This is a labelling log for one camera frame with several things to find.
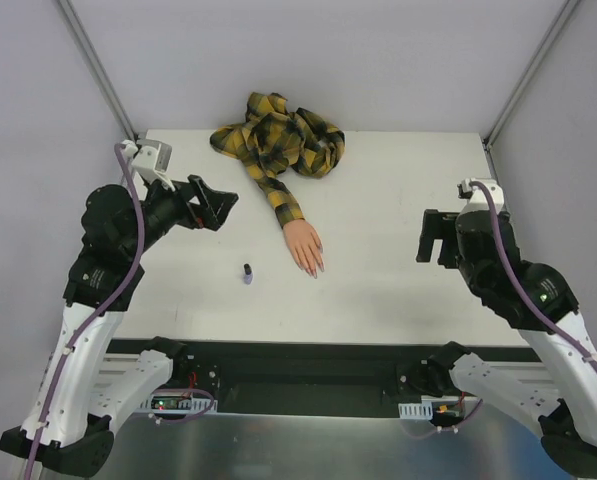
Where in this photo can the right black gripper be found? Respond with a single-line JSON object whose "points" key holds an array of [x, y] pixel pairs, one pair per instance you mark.
{"points": [[448, 237]]}

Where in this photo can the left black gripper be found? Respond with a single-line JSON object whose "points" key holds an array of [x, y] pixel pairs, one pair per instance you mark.
{"points": [[194, 201]]}

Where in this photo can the purple nail polish bottle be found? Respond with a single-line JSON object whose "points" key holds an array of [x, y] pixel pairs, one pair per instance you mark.
{"points": [[247, 274]]}

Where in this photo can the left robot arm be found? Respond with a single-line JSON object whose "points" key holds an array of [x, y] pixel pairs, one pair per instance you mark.
{"points": [[71, 429]]}

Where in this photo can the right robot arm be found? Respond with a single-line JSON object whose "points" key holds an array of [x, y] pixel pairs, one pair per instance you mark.
{"points": [[537, 302]]}

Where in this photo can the yellow plaid shirt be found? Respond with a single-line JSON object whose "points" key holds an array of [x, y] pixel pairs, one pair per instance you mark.
{"points": [[273, 139]]}

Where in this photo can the mannequin hand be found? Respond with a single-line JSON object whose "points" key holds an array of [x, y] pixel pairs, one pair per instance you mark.
{"points": [[305, 246]]}

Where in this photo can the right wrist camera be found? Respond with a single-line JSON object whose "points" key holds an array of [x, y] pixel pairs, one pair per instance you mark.
{"points": [[476, 192]]}

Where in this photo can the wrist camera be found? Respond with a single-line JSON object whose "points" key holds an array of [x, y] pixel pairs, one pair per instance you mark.
{"points": [[151, 162], [476, 192]]}

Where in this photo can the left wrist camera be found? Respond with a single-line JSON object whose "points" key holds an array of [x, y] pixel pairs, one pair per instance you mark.
{"points": [[151, 162]]}

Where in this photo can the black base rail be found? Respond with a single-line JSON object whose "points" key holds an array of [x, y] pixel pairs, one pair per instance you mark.
{"points": [[293, 379]]}

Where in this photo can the right white cable duct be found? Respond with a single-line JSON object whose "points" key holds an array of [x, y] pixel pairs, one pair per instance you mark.
{"points": [[428, 408]]}

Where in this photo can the white cable duct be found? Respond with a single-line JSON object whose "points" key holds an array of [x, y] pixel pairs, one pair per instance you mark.
{"points": [[428, 408], [181, 404]]}

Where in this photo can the left white cable duct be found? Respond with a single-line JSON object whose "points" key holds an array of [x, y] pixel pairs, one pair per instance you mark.
{"points": [[181, 404]]}

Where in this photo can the left aluminium frame post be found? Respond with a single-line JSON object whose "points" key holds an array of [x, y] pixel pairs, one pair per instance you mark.
{"points": [[95, 67]]}

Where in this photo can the aluminium frame post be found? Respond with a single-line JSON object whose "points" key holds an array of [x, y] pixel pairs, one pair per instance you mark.
{"points": [[95, 67], [554, 31]]}

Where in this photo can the right aluminium frame post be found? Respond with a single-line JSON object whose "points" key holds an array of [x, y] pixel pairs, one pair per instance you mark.
{"points": [[554, 31]]}

